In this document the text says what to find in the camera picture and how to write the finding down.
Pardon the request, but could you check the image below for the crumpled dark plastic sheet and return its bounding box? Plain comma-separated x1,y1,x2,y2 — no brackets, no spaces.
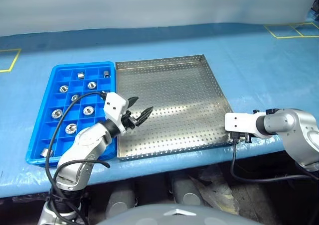
189,167,240,216

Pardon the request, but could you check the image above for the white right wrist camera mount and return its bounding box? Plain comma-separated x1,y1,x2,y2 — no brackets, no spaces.
224,112,261,137

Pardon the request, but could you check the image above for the blue plastic compartment tray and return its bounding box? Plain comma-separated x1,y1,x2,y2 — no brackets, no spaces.
25,61,118,166

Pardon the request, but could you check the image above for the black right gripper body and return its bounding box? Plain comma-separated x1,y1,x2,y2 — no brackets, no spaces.
230,132,252,144

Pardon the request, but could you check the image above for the grey rounded cylinder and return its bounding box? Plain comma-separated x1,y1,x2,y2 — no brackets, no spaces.
106,182,136,218
171,177,203,206

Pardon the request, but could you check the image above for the perforated steel tray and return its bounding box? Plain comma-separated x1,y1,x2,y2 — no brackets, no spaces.
115,54,235,161

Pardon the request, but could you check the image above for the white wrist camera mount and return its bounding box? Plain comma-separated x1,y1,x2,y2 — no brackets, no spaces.
103,92,130,136
224,112,261,137

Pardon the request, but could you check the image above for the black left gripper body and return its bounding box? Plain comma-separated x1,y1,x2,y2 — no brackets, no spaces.
121,110,141,131

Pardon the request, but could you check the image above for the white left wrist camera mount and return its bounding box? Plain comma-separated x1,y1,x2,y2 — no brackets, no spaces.
103,92,130,136

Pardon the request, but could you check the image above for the dark blurry object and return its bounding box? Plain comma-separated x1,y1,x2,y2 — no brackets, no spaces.
310,0,319,19

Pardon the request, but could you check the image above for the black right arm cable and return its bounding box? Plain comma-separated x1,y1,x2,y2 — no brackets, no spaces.
229,134,319,184

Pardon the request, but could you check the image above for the grey robot torso cover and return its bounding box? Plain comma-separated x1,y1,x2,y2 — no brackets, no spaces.
97,204,255,225

